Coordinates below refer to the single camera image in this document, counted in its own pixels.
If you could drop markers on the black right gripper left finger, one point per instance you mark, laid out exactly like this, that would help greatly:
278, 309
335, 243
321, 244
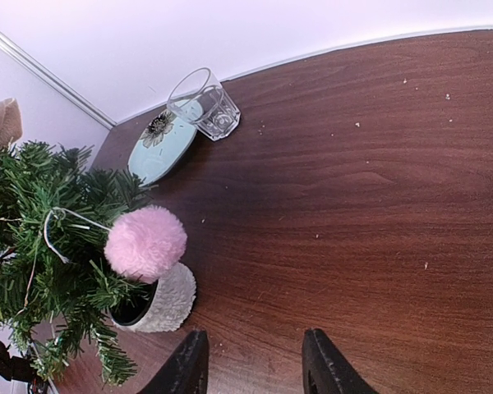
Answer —
186, 370

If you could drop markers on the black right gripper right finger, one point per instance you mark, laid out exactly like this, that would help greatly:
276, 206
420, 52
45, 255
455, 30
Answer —
326, 370

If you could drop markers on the pink pompom ornament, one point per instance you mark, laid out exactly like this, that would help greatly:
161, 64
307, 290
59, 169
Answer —
144, 245

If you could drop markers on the small green christmas tree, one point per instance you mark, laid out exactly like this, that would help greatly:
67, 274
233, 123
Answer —
55, 216

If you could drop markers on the beige fabric bow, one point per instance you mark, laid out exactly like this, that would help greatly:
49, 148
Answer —
10, 122

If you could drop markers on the light blue flower plate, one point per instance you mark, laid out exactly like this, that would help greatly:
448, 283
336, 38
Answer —
161, 145

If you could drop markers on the clear drinking glass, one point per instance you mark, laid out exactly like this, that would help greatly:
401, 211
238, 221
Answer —
200, 100

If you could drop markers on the left aluminium frame post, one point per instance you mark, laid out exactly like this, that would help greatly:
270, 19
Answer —
38, 70

